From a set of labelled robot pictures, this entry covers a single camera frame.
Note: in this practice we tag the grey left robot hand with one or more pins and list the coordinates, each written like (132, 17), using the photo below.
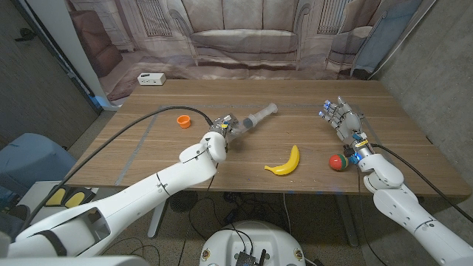
(225, 127)

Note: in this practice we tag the red striped toy maraca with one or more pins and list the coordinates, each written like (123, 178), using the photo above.
(337, 162)

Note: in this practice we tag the small black torso computer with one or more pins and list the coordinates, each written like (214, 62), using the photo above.
(245, 258)

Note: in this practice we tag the printed sofa room backdrop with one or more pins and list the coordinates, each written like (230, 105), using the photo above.
(240, 37)

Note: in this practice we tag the white power box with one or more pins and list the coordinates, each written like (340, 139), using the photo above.
(151, 78)

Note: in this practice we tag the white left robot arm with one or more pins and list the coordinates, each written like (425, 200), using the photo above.
(166, 181)

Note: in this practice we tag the white table leg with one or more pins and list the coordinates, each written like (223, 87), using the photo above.
(157, 221)
(347, 221)

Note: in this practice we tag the round black floor fan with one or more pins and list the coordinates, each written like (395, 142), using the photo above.
(183, 202)

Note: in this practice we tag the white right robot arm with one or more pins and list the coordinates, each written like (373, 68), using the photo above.
(399, 207)

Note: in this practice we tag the person in blue jeans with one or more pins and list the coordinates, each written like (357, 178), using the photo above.
(15, 216)

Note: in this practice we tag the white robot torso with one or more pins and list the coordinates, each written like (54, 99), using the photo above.
(251, 236)

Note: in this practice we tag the yellow black foot pedal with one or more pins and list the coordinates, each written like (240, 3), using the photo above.
(75, 200)
(56, 197)

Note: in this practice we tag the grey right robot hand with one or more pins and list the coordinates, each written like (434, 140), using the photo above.
(347, 120)

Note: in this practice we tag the yellow toy banana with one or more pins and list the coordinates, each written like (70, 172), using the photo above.
(290, 167)

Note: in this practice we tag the large clear plastic syringe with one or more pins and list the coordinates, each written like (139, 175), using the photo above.
(264, 112)

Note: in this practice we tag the blue chair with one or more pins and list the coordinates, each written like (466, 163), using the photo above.
(29, 159)

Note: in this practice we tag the white pedal base board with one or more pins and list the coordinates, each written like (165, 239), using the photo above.
(37, 207)

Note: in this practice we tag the small orange cup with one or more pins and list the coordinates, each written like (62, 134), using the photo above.
(183, 122)

